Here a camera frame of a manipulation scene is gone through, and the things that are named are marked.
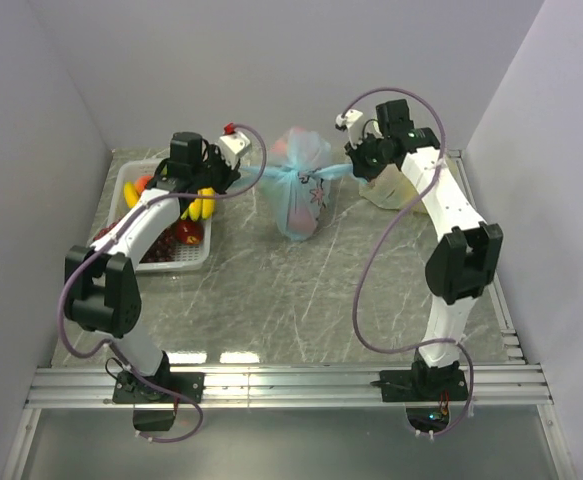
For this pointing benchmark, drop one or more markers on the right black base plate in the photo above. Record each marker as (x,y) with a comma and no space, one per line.
(428,393)

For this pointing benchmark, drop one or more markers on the yellow banana bunch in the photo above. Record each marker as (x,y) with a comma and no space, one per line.
(201,209)

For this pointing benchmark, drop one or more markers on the small red fake apple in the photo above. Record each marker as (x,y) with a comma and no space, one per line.
(188,232)

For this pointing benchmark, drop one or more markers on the light purple grape bunch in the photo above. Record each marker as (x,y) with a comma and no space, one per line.
(104,231)

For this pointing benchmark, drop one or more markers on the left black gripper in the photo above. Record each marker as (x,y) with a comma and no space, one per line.
(229,175)

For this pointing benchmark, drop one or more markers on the tied green plastic bag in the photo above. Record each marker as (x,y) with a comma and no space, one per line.
(391,189)

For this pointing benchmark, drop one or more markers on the aluminium mounting rail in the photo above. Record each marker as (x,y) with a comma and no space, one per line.
(297,386)

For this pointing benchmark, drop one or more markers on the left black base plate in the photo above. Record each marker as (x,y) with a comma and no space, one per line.
(156,400)

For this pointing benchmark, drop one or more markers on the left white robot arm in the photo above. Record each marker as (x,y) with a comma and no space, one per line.
(101,293)

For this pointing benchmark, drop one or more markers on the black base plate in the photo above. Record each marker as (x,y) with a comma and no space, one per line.
(428,393)
(156,400)

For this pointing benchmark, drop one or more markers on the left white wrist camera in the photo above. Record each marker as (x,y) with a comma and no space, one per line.
(233,145)

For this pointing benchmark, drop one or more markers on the single yellow banana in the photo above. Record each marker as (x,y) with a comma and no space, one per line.
(130,194)

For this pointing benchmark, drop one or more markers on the orange red fake peach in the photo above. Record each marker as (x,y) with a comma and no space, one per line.
(141,183)

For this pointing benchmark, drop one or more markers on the blue printed plastic bag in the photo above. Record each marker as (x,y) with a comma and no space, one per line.
(297,180)

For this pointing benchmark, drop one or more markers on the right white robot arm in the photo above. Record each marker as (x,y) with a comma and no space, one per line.
(460,267)

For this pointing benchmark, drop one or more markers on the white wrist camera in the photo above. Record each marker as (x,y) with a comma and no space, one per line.
(353,123)
(233,145)

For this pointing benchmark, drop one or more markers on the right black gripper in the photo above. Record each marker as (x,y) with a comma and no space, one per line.
(360,169)

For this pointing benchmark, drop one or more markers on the dark red grape bunch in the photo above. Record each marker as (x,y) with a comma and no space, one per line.
(162,250)

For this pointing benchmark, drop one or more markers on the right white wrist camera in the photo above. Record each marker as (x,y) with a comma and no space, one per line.
(353,123)

